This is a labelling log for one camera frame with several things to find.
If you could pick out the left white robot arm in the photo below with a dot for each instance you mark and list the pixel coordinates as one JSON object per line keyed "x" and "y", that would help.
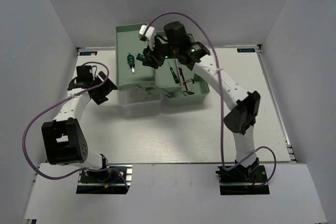
{"x": 64, "y": 140}

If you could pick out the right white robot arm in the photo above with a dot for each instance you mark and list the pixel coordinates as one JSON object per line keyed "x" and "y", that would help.
{"x": 243, "y": 105}

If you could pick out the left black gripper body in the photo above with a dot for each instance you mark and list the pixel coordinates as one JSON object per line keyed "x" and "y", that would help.
{"x": 100, "y": 92}

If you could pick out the green stubby screwdriver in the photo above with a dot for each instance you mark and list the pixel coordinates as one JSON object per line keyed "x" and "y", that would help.
{"x": 131, "y": 62}
{"x": 140, "y": 57}

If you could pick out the green plastic toolbox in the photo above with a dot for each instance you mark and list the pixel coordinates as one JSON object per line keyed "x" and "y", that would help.
{"x": 146, "y": 89}

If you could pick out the dark green slim screwdriver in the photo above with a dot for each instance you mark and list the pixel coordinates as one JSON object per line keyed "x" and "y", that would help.
{"x": 176, "y": 80}

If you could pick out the angled hex key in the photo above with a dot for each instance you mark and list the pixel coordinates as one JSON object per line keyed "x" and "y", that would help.
{"x": 188, "y": 86}

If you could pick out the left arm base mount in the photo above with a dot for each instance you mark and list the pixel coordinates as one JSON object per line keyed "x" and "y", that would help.
{"x": 105, "y": 183}

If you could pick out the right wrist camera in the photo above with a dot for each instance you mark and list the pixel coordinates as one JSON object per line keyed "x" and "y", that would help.
{"x": 148, "y": 34}

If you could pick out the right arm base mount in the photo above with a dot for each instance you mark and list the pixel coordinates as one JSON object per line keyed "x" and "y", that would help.
{"x": 235, "y": 183}

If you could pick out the large hex key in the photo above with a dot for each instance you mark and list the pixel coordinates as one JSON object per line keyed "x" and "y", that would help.
{"x": 186, "y": 85}

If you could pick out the long hex key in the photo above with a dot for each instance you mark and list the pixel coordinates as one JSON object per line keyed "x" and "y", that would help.
{"x": 181, "y": 73}

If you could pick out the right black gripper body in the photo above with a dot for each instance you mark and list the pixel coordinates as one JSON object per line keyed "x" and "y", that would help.
{"x": 165, "y": 51}

